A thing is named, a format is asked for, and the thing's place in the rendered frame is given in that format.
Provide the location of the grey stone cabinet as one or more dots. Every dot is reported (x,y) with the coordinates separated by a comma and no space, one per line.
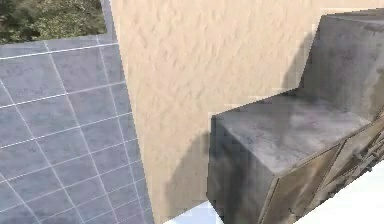
(283,133)

